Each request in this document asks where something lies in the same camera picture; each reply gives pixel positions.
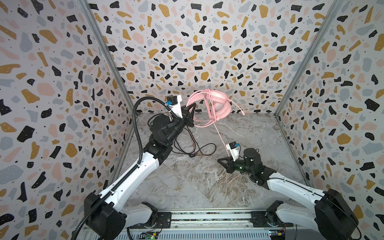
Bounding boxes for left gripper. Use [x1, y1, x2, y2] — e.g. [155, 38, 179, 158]
[164, 102, 195, 146]

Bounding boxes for pink headphones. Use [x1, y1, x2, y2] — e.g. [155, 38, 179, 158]
[187, 89, 245, 128]

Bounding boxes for left aluminium corner post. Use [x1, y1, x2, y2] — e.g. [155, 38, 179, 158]
[78, 0, 134, 114]

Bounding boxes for aluminium corner post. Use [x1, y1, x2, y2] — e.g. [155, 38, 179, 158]
[78, 0, 134, 114]
[274, 0, 344, 119]

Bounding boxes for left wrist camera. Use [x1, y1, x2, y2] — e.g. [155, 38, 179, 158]
[166, 95, 183, 118]

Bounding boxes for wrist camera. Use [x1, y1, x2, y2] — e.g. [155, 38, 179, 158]
[226, 141, 241, 162]
[166, 95, 183, 118]

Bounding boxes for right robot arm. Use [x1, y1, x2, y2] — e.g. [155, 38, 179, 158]
[217, 144, 359, 240]

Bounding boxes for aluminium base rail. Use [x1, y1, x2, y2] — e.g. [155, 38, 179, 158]
[87, 208, 297, 240]

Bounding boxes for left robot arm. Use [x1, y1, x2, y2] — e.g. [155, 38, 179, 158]
[84, 104, 196, 240]

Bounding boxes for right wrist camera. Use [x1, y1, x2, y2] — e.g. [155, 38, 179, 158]
[226, 141, 241, 162]

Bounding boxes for right aluminium corner post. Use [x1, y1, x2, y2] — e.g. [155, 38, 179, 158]
[274, 0, 344, 119]

